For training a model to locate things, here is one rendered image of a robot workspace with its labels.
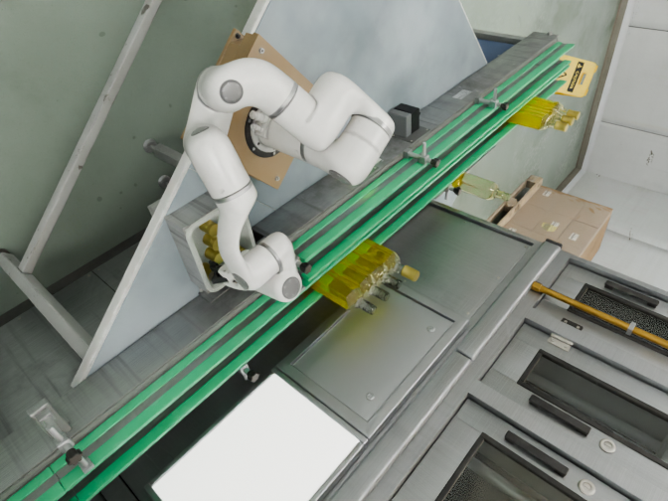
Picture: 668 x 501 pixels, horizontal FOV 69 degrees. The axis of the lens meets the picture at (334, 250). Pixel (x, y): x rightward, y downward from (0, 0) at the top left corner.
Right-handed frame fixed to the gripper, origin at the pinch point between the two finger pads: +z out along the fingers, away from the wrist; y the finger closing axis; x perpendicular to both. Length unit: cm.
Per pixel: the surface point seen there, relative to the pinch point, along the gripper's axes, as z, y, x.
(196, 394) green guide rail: -5.5, -24.7, -23.0
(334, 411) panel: -28.6, -3.2, -38.7
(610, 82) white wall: 120, 606, -183
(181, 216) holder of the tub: 0.4, -4.0, 16.2
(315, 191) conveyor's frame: 4.7, 38.9, -2.0
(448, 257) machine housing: -18, 66, -41
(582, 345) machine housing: -66, 56, -53
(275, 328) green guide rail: -6.1, 2.1, -23.6
